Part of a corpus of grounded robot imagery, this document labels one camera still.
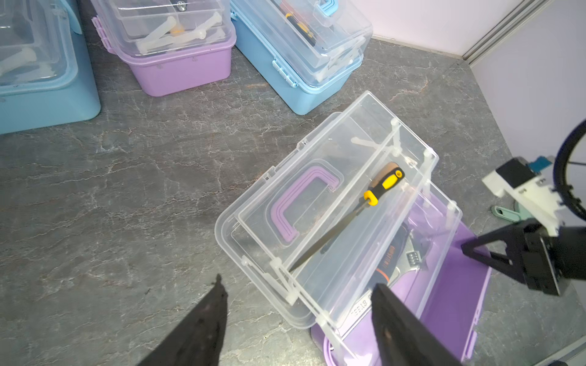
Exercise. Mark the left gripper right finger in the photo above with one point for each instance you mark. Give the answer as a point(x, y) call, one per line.
point(401, 338)

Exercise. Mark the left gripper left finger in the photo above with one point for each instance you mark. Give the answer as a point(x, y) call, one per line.
point(198, 339)

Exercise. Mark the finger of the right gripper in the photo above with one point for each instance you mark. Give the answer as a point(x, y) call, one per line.
point(514, 237)

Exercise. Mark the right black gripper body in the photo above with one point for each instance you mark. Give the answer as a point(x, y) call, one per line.
point(550, 262)

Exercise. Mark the purple toolbox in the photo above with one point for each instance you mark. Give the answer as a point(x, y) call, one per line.
point(295, 203)
point(170, 46)

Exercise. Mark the blue toolbox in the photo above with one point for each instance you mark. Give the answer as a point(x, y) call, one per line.
point(46, 72)
point(302, 75)

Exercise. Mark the green dustpan brush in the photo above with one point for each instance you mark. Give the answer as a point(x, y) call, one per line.
point(517, 214)

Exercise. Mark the yellow black file in tray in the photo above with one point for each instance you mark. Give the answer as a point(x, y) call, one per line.
point(387, 178)

